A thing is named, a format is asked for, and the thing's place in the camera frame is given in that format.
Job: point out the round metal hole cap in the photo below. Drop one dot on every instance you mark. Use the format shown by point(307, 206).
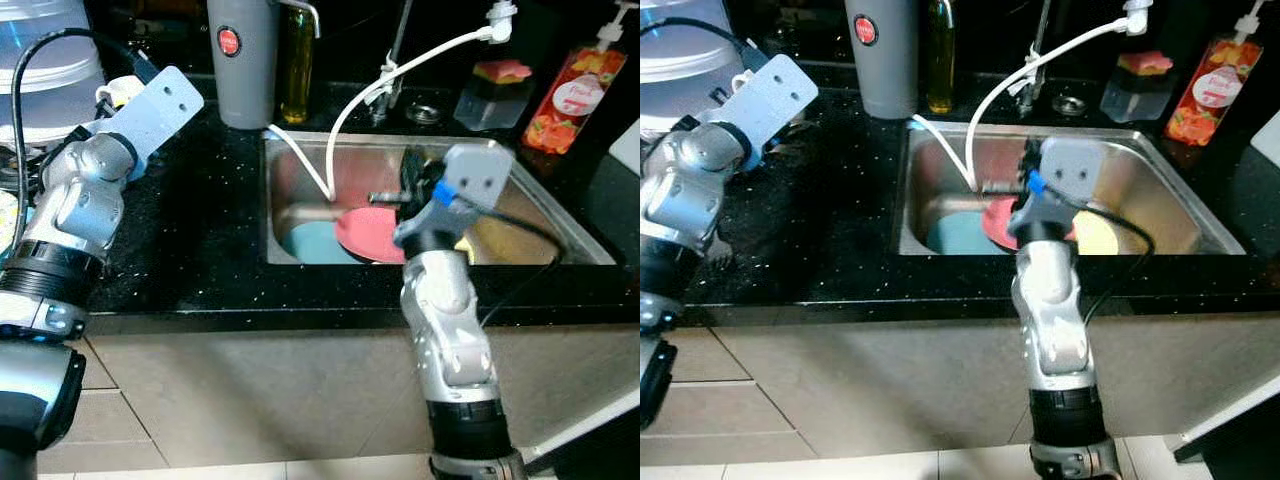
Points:
point(1070, 106)
point(425, 115)

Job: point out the clear plastic sponge container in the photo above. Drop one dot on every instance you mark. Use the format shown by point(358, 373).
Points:
point(1132, 98)
point(487, 108)

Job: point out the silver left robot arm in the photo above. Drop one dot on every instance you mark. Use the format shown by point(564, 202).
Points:
point(85, 190)
point(700, 180)

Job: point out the grey tumbler with red logo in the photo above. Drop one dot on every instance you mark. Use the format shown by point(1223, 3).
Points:
point(880, 75)
point(243, 80)

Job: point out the beige kitchen cabinet front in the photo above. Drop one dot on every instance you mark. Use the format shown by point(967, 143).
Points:
point(280, 400)
point(900, 390)

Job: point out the pink yellow sponge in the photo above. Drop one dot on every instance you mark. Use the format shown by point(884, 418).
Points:
point(1146, 62)
point(503, 72)

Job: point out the black side cabinet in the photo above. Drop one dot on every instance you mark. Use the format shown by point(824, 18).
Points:
point(1235, 440)

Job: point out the stainless steel sink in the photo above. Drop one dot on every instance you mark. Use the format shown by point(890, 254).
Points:
point(1180, 200)
point(300, 170)

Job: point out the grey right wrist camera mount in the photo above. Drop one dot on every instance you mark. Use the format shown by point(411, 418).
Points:
point(1075, 165)
point(480, 175)

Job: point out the yellow oil bottle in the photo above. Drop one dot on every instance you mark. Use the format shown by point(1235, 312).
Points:
point(938, 70)
point(297, 80)

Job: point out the chrome faucet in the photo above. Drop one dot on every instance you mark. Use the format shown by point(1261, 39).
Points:
point(1032, 90)
point(388, 95)

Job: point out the white plastic tap fitting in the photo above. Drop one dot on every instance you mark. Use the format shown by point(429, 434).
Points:
point(1138, 18)
point(500, 22)

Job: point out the white cartoon print mug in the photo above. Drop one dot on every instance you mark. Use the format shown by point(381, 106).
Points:
point(118, 92)
point(735, 85)

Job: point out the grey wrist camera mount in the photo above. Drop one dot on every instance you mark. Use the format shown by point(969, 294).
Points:
point(160, 105)
point(775, 95)
point(480, 175)
point(1075, 165)

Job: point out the light blue round plate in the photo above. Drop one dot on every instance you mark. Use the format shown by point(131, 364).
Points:
point(310, 245)
point(955, 235)

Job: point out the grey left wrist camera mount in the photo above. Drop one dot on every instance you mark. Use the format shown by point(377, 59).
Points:
point(775, 95)
point(160, 105)

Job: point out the pink round plate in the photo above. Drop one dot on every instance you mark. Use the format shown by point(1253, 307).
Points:
point(365, 235)
point(1000, 225)

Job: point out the yellow round plate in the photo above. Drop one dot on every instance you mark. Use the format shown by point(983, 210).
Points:
point(495, 245)
point(1095, 235)

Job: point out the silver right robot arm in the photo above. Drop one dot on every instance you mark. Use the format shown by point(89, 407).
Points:
point(445, 320)
point(1050, 320)

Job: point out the peach soap pump bottle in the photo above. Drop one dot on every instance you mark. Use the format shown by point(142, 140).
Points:
point(570, 100)
point(1210, 95)

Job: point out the white lidded plastic container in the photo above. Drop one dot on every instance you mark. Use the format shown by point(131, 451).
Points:
point(680, 70)
point(50, 80)

